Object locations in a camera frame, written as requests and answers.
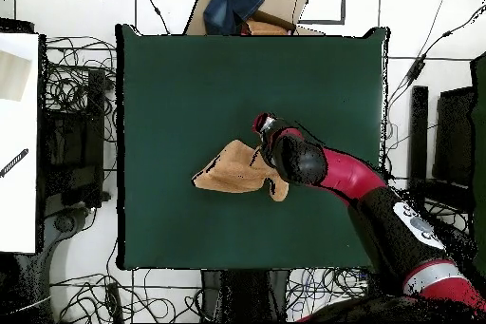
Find peach terry towel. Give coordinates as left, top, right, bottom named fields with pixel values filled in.
left=191, top=139, right=290, bottom=202

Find orange cloth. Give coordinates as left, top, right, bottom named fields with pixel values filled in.
left=244, top=19, right=291, bottom=36

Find dark green table cloth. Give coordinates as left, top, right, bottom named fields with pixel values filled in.
left=115, top=23, right=390, bottom=272

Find blue jeans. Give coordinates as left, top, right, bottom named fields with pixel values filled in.
left=202, top=0, right=266, bottom=36

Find black equipment stand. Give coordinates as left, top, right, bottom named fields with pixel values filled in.
left=39, top=67, right=113, bottom=209

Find black panel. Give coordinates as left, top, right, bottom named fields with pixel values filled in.
left=431, top=86, right=477, bottom=188

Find office chair base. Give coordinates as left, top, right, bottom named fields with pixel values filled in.
left=10, top=203, right=102, bottom=323

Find black power strip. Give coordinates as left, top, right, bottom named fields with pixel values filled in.
left=106, top=281, right=124, bottom=324

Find black striped tool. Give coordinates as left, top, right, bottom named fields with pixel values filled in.
left=0, top=147, right=30, bottom=180

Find beige block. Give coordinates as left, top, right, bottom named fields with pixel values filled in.
left=0, top=48, right=33, bottom=103

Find white table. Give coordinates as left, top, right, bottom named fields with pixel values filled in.
left=0, top=31, right=41, bottom=255

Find black upright post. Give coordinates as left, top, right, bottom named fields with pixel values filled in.
left=407, top=85, right=430, bottom=188

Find black cable with adapter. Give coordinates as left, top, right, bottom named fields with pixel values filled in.
left=384, top=4, right=486, bottom=120

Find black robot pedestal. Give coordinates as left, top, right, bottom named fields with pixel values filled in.
left=199, top=268, right=291, bottom=323

